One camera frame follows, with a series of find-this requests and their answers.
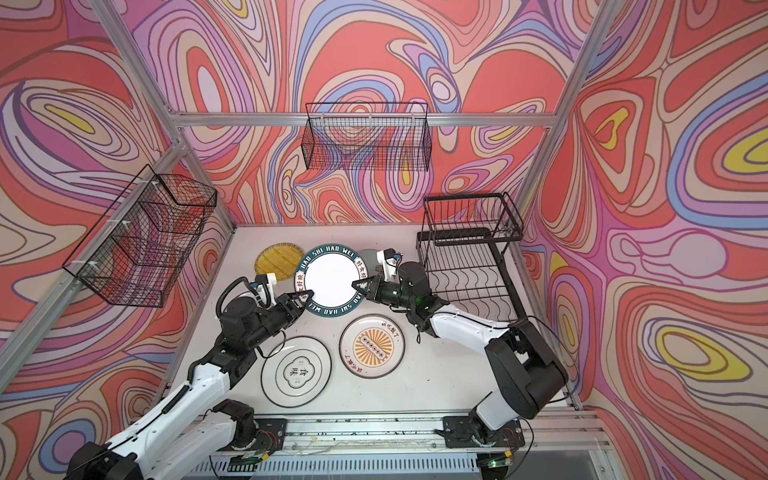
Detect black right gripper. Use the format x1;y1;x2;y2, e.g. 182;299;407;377
351;276;415;310

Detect green rim lettered plate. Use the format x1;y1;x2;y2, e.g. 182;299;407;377
294;243;368;318

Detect black two-tier dish rack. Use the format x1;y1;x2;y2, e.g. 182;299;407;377
416;193;527;321

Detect black wire basket wall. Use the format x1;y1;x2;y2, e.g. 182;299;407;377
301;101;432;172
62;166;218;308

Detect light blue flower plate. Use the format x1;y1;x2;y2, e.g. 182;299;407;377
358;249;383;276

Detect black wire basket back wall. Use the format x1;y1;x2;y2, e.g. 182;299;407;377
301;101;432;172

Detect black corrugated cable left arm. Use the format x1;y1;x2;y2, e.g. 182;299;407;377
215;276;259;319

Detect black wire basket left wall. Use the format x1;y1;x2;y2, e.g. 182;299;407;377
62;166;218;308

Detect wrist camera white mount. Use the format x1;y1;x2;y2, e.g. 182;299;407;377
376;248;401;282
252;273;277;308

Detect white plate green quatrefoil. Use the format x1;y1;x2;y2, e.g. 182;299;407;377
260;336;332;409

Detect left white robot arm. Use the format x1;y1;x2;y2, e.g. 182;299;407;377
65;290;314;479

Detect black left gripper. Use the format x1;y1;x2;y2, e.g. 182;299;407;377
243;290;314;354

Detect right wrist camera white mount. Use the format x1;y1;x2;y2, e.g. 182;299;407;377
376;248;401;282

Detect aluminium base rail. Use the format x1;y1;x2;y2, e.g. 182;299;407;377
258;408;612;455

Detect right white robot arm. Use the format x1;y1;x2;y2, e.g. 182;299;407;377
351;261;569;442

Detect yellow green woven tray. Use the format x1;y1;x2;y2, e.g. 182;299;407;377
254;243;304;281

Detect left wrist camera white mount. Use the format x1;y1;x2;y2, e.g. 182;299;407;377
252;273;277;308

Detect large orange sunburst plate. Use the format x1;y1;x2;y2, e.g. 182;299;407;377
338;314;406;379

